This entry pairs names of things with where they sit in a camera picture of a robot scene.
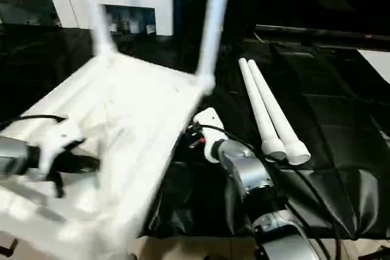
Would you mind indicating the black tripod stand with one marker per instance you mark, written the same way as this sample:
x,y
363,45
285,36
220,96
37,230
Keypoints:
x,y
7,249

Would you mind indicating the black rail bar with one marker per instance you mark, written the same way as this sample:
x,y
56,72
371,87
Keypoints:
x,y
323,35

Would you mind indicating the white plastic table top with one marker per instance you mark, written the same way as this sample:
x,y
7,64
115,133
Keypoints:
x,y
122,138

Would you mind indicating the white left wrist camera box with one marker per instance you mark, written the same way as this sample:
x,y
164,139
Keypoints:
x,y
58,138

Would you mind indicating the black work mat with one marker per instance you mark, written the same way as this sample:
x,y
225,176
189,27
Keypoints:
x,y
329,150

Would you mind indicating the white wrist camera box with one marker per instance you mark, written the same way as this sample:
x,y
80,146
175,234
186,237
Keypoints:
x,y
210,129
58,138

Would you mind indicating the white flat board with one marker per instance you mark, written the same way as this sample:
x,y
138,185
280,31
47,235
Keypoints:
x,y
378,65

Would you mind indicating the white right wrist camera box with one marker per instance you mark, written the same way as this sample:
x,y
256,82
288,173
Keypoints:
x,y
210,129

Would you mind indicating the white plastic table leg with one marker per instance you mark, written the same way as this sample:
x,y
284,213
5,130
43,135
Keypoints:
x,y
214,22
259,105
97,10
280,114

